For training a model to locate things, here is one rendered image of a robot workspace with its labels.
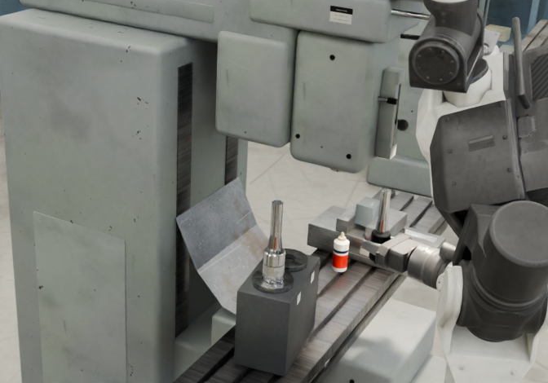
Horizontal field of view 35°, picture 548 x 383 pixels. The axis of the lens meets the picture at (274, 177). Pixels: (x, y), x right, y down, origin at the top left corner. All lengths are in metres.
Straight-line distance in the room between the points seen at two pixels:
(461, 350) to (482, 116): 0.40
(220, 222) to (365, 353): 0.53
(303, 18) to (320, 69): 0.12
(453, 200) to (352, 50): 0.53
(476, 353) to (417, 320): 0.79
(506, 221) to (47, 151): 1.34
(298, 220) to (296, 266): 2.84
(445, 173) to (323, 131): 0.53
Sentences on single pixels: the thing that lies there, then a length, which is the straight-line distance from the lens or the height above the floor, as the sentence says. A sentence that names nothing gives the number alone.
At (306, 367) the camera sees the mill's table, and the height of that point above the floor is 0.95.
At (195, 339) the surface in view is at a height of 0.75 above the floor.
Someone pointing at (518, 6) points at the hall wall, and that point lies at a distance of 8.65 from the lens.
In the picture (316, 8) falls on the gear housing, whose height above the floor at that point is 1.69.
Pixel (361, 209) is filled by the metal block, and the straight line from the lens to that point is 2.39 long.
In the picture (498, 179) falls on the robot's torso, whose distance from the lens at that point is 1.49.
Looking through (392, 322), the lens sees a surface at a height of 0.87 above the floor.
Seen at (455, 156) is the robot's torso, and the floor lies 1.55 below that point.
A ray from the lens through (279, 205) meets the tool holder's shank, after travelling 1.80.
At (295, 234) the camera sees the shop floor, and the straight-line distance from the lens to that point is 4.63.
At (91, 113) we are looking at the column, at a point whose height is 1.37.
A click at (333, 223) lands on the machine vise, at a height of 1.02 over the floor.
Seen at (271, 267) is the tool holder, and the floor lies 1.19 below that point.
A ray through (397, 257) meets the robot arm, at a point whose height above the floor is 1.14.
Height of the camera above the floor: 2.09
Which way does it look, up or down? 23 degrees down
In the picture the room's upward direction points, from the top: 3 degrees clockwise
